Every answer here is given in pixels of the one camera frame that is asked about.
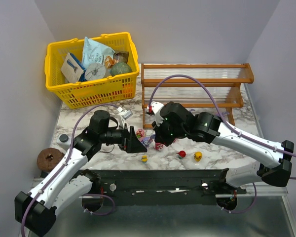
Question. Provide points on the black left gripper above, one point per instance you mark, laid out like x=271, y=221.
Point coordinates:
x=126, y=139

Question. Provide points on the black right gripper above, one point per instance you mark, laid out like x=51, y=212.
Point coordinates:
x=161, y=138

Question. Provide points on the purple bunny pink donut toy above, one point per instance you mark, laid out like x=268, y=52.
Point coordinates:
x=146, y=141

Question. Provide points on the purple bunny pink cup toy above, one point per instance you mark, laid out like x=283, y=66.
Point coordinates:
x=226, y=114

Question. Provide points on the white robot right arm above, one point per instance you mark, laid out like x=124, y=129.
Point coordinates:
x=272, y=165

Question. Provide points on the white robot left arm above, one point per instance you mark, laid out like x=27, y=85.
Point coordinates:
x=37, y=210

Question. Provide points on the wooden two-tier shelf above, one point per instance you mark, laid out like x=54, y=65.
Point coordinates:
x=195, y=86

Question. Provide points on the pink bear strawberry donut toy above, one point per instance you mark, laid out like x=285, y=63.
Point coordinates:
x=140, y=134

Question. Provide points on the yellow blue minion toy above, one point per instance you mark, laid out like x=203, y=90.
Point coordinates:
x=144, y=159

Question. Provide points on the red haired figure toy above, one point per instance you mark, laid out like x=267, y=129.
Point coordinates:
x=181, y=154

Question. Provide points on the yellow haired figure toy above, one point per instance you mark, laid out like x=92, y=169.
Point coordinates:
x=198, y=156

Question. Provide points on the yellow plastic shopping basket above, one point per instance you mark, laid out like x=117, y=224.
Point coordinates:
x=80, y=94

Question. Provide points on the green melon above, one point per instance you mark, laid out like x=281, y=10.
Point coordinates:
x=120, y=68

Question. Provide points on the grey wrapped round package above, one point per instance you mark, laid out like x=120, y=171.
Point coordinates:
x=96, y=71

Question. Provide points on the brown snack packet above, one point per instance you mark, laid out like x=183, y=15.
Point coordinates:
x=118, y=56

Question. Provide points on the brown tape roll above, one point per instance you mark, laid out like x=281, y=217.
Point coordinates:
x=48, y=159

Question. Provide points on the white and blue razor box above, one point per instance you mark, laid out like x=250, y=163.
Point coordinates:
x=72, y=69

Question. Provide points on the light blue cassava chips bag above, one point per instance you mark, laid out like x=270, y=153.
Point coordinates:
x=95, y=52

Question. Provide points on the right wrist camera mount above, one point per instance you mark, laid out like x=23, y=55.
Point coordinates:
x=155, y=108

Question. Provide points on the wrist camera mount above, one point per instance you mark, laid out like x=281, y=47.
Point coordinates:
x=123, y=116
x=155, y=108

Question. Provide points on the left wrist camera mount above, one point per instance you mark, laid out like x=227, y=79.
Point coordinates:
x=123, y=116

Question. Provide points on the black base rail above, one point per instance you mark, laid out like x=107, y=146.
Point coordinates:
x=144, y=187

